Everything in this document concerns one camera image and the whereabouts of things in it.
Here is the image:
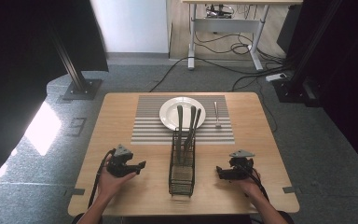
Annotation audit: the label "white power strip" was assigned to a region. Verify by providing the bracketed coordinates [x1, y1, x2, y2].
[265, 72, 289, 83]

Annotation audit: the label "black metal stand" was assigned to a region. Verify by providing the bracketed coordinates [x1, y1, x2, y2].
[46, 21, 103, 102]
[272, 0, 346, 105]

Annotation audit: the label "person's left hand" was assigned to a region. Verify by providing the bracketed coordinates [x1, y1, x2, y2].
[97, 163, 138, 202]

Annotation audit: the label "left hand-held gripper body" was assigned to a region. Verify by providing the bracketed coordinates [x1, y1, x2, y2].
[106, 144, 138, 178]

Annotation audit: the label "white round plate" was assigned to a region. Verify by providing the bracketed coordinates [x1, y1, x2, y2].
[158, 96, 207, 132]

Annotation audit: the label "dark curtain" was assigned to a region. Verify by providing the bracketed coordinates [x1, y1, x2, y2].
[0, 0, 110, 195]
[276, 0, 358, 180]

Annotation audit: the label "dark-handled cutlery piece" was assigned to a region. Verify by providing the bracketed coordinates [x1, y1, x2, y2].
[183, 105, 198, 164]
[187, 107, 202, 150]
[176, 105, 185, 164]

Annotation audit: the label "black wire cutlery holder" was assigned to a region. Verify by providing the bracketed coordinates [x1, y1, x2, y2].
[168, 126, 197, 198]

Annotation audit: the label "grey striped placemat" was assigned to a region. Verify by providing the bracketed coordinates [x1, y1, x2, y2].
[131, 94, 236, 146]

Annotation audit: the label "person's right hand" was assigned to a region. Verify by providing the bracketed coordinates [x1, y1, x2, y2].
[233, 169, 266, 200]

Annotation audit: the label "silver fork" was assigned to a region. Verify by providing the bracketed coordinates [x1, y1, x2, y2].
[213, 101, 223, 130]

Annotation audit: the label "black floor cables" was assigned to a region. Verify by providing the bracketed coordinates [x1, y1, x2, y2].
[148, 31, 296, 133]

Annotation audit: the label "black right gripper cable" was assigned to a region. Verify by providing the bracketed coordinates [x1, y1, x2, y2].
[241, 164, 270, 203]

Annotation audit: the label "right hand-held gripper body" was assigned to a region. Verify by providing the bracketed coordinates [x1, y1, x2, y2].
[227, 149, 256, 181]

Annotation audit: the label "white-framed desk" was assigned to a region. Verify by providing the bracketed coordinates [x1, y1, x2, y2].
[181, 0, 304, 72]

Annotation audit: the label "grey floor outlet cover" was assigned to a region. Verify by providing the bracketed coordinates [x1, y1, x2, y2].
[65, 117, 88, 138]

